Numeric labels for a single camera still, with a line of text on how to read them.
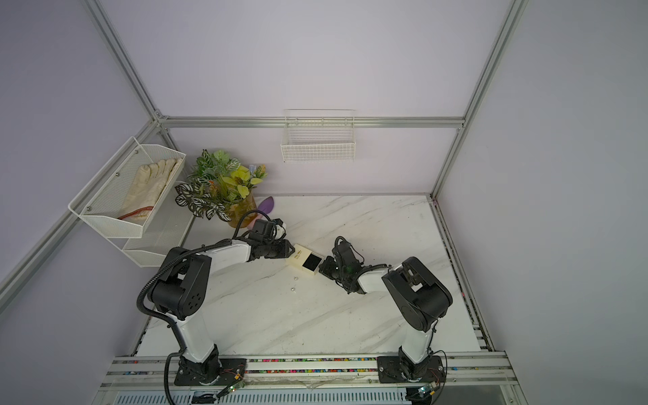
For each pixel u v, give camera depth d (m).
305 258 0.95
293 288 0.90
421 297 0.49
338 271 0.82
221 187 0.98
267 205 1.17
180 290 0.50
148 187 0.78
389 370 0.74
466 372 0.75
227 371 0.73
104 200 0.68
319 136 0.95
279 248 0.88
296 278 0.93
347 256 0.74
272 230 0.84
